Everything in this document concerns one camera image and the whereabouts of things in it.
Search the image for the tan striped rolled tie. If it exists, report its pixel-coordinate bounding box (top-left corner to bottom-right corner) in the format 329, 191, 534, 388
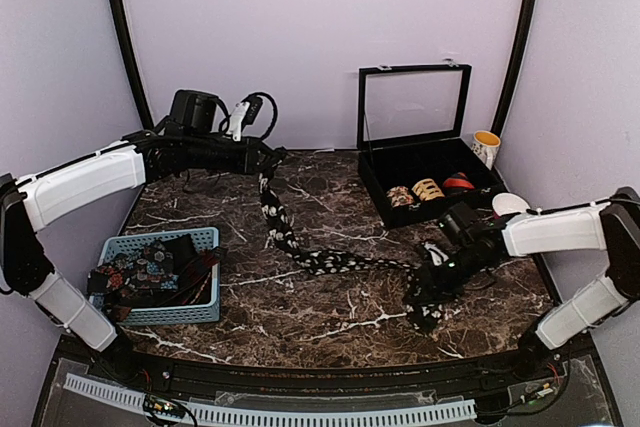
412, 178, 445, 202

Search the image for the white yellow mug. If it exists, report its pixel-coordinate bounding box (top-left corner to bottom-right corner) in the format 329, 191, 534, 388
471, 130, 501, 170

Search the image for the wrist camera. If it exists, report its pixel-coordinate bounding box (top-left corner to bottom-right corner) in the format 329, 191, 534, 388
437, 202, 480, 246
166, 89, 220, 135

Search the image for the black glass-lid tie box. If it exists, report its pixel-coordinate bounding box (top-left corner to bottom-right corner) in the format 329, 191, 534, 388
356, 62, 505, 229

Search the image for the right black frame post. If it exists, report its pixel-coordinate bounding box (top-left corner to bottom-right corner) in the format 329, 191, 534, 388
491, 0, 536, 136

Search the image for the light blue plastic basket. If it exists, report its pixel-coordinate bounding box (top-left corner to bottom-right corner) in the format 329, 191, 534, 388
87, 227, 226, 326

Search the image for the black front rail base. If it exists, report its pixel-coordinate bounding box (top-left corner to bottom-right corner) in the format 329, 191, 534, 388
49, 334, 601, 398

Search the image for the orange white bowl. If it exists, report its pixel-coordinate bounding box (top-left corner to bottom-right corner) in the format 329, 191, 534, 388
492, 193, 530, 218

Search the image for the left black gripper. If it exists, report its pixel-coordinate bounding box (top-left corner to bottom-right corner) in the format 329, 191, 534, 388
184, 133, 279, 174

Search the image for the white slotted cable duct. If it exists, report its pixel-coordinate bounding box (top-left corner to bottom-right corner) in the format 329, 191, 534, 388
63, 374, 477, 426

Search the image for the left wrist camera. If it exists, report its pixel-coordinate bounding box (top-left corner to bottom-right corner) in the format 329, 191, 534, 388
166, 89, 220, 135

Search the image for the left black frame post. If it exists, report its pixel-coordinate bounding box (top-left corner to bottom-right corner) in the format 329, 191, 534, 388
108, 0, 155, 129

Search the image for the black frame post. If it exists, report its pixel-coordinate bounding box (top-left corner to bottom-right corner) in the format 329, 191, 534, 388
108, 0, 155, 129
491, 0, 536, 136

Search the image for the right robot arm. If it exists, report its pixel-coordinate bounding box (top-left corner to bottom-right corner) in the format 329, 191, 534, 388
406, 186, 639, 381

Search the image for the brown floral rolled tie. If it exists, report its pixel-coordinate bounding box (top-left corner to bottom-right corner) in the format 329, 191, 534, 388
386, 185, 414, 208

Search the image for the black white patterned tie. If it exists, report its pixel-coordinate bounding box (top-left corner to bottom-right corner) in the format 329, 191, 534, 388
258, 169, 445, 334

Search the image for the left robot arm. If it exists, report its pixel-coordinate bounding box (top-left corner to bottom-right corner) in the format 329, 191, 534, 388
1, 131, 286, 383

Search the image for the red black rolled tie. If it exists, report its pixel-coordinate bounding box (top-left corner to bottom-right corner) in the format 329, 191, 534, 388
442, 172, 475, 191

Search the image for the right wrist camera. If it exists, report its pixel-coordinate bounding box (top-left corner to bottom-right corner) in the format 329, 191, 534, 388
437, 202, 480, 246

